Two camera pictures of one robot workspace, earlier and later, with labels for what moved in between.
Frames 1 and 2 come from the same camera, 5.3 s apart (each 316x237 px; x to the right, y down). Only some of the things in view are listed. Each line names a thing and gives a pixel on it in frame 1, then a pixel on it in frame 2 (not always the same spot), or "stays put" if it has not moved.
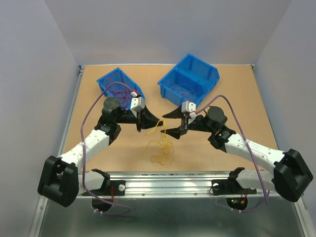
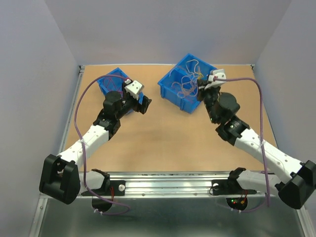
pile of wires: [165, 149] -> [190, 81]
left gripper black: [145, 119] -> [138, 107]
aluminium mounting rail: [175, 184] stays put
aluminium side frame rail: [80, 73] stays put
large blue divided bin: [189, 81] stays put
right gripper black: [177, 132] -> [201, 92]
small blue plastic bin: [121, 92] stays put
